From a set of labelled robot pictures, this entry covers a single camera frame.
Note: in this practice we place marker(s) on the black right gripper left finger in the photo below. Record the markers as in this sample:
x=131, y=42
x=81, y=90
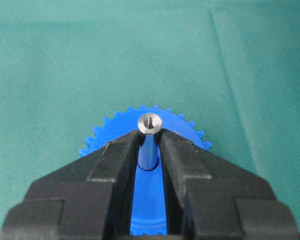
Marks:
x=88, y=199

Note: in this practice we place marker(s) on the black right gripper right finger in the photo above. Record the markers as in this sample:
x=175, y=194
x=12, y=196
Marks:
x=210, y=198

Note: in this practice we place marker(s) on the small silver metal shaft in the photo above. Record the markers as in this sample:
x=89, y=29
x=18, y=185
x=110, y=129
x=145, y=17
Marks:
x=149, y=125

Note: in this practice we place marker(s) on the blue plastic gear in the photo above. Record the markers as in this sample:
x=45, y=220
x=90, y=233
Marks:
x=148, y=216

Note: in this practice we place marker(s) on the green cloth mat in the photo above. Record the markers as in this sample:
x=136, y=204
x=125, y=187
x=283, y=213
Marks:
x=230, y=66

